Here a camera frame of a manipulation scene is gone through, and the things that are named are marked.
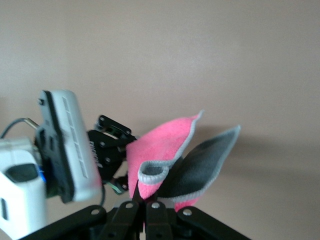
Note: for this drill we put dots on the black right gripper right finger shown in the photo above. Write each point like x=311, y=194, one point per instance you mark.
x=160, y=225

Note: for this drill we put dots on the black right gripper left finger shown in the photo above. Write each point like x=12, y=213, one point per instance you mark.
x=117, y=225

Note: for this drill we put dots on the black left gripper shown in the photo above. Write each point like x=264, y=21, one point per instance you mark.
x=106, y=155

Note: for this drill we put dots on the pink and grey towel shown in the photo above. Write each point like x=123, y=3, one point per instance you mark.
x=160, y=145

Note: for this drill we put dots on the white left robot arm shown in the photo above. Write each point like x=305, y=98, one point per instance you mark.
x=20, y=200

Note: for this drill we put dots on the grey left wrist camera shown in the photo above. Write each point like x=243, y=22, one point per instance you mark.
x=72, y=140

